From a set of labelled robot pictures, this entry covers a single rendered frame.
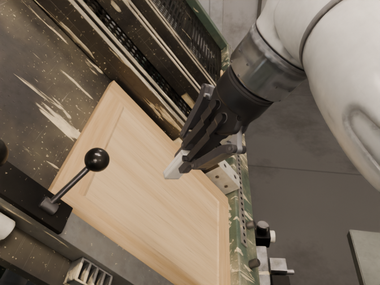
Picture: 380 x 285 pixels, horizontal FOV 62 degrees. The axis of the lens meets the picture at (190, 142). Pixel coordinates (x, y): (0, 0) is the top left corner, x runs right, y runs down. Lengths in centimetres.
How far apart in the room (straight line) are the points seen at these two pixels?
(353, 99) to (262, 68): 15
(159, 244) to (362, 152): 58
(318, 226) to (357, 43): 209
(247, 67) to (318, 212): 205
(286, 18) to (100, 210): 48
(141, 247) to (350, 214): 192
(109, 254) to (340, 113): 47
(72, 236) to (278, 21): 43
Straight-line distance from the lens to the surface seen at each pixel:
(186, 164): 51
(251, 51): 38
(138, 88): 92
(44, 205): 53
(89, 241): 58
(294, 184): 252
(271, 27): 36
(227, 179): 110
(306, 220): 231
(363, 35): 26
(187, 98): 125
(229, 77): 40
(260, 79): 37
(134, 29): 116
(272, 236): 126
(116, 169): 73
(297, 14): 33
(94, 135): 73
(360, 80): 24
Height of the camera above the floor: 174
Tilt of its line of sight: 38 degrees down
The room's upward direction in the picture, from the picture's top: 3 degrees counter-clockwise
